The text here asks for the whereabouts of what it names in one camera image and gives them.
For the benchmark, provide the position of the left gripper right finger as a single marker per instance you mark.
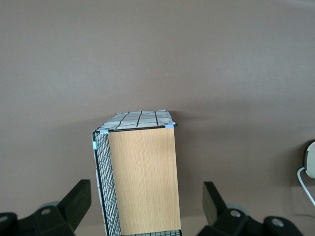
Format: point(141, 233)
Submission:
point(236, 223)

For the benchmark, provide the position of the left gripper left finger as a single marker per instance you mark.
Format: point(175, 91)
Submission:
point(49, 221)

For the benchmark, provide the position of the light wooden shelf board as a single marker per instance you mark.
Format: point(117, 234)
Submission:
point(145, 179)

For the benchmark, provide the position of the cream white toaster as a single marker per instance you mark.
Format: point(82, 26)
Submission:
point(310, 159)

